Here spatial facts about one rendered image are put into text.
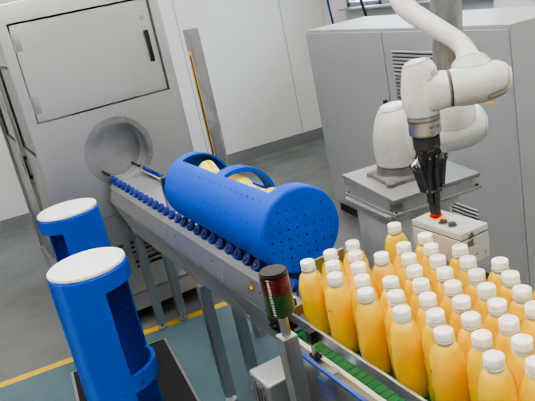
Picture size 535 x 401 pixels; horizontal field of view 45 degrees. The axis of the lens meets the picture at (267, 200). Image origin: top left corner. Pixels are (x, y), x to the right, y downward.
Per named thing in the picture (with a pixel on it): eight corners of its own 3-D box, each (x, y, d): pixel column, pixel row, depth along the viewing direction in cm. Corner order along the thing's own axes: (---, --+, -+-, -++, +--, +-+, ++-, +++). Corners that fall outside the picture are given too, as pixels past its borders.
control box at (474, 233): (440, 238, 200) (436, 207, 196) (490, 255, 182) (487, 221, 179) (415, 250, 195) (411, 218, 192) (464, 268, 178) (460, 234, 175)
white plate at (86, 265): (48, 290, 214) (48, 293, 215) (130, 262, 222) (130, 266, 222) (44, 262, 239) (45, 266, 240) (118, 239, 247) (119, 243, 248)
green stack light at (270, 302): (286, 300, 146) (282, 281, 145) (301, 309, 141) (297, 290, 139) (261, 311, 144) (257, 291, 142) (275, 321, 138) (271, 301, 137)
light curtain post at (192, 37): (263, 329, 371) (193, 28, 319) (267, 333, 366) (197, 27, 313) (253, 333, 369) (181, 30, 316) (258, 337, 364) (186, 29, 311)
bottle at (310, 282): (337, 324, 184) (325, 259, 177) (329, 338, 177) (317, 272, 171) (312, 323, 187) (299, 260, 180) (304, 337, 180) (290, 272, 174)
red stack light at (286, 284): (282, 280, 145) (279, 264, 144) (296, 289, 139) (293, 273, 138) (257, 291, 142) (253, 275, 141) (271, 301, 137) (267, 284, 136)
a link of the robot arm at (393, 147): (373, 157, 248) (367, 101, 240) (422, 150, 245) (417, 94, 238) (377, 171, 233) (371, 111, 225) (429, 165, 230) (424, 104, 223)
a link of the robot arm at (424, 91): (405, 122, 176) (455, 114, 174) (397, 65, 172) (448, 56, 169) (402, 114, 186) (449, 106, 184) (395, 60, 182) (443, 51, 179)
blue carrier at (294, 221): (229, 208, 289) (220, 145, 281) (343, 260, 213) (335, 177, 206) (169, 223, 276) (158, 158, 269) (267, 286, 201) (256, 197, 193)
